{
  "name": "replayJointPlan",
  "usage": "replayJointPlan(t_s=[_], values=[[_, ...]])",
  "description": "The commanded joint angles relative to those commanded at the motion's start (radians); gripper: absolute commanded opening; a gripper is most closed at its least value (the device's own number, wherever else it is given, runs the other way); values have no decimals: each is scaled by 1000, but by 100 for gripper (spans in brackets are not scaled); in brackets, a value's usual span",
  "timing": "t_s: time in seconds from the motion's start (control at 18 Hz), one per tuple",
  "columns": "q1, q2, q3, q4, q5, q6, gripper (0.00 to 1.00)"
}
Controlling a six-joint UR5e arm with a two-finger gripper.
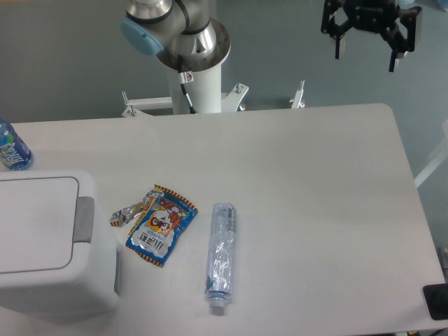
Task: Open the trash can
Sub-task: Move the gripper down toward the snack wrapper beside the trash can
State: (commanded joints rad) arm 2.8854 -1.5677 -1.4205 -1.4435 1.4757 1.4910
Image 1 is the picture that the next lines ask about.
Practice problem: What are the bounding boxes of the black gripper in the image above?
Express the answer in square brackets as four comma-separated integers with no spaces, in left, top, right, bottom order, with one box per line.
[321,1,423,72]

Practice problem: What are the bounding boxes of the white push-button trash can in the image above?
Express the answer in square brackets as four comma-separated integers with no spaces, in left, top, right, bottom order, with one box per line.
[1,170,123,317]

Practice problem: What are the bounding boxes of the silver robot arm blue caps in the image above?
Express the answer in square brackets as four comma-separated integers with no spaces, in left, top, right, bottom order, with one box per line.
[120,1,423,71]

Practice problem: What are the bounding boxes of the blue snack bag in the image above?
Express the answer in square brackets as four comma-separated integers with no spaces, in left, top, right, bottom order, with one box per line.
[125,185,198,267]

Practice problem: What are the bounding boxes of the black device at table edge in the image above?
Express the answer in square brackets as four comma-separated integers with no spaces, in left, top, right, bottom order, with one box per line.
[423,283,448,321]

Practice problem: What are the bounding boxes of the crushed clear plastic bottle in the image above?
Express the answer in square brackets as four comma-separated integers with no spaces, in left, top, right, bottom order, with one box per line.
[204,203,237,316]

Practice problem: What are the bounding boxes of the crumpled silver foil wrapper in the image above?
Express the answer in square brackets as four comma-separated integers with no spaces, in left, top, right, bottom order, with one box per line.
[109,202,144,227]

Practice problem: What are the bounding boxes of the blue labelled drink bottle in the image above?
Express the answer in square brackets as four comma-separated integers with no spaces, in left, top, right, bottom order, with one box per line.
[1,118,34,171]

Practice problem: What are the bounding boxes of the white frame leg right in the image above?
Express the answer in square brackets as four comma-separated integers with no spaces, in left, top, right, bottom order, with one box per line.
[414,118,448,188]

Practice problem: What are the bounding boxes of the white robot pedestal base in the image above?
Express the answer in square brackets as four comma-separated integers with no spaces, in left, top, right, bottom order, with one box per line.
[122,62,249,117]

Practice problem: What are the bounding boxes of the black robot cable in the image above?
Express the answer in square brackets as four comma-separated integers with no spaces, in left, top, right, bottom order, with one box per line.
[176,55,197,115]

